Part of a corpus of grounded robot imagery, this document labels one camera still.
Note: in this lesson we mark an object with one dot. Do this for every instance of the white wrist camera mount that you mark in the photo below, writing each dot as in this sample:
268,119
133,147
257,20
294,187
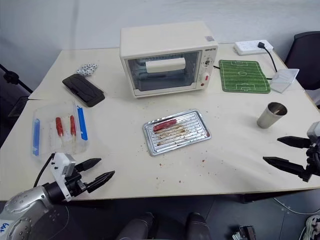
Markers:
60,166
314,130

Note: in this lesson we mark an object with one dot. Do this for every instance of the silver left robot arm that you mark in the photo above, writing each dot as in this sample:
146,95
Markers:
27,200

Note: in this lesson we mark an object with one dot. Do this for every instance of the black office chair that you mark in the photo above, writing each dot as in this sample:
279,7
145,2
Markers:
303,57

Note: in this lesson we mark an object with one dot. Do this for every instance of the steel cup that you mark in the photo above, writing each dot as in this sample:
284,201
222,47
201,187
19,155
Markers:
267,118

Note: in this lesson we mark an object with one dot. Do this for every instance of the black rectangular case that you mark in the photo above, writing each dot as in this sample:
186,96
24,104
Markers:
82,90

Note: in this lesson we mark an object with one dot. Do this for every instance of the soccer ball pattern pouch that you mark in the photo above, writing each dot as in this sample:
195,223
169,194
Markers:
87,69

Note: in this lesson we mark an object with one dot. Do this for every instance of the black tripod stand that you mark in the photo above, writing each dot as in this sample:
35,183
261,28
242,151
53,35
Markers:
12,76

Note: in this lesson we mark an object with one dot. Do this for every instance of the clear container with blue clips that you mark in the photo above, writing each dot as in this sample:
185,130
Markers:
47,117

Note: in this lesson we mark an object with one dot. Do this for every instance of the white and black sneaker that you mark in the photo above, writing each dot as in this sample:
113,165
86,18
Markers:
311,228

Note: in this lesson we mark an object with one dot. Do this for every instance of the small black and silver device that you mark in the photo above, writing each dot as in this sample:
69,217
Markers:
245,232

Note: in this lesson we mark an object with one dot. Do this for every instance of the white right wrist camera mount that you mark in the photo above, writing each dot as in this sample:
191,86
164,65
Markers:
314,130

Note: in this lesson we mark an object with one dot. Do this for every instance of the white power strip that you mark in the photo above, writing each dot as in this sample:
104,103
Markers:
247,47

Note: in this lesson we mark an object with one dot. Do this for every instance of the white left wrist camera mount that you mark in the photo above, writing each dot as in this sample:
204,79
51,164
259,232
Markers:
60,166

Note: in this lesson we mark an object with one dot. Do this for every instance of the cream toaster oven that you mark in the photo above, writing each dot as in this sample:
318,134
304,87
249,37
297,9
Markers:
162,37

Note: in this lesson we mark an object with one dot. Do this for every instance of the clear plastic box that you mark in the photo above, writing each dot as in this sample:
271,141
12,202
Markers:
283,80

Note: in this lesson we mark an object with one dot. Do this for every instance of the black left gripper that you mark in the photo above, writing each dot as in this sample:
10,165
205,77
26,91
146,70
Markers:
75,185

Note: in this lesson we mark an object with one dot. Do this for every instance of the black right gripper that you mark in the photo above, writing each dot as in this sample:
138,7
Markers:
315,158

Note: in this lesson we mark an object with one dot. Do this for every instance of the dark rounded shape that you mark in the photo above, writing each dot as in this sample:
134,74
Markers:
197,226
137,226

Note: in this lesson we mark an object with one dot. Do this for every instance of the ribbed metal baking tray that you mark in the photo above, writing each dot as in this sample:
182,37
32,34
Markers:
180,137

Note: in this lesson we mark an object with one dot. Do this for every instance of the green soccer field mat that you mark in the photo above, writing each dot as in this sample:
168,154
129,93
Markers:
243,77

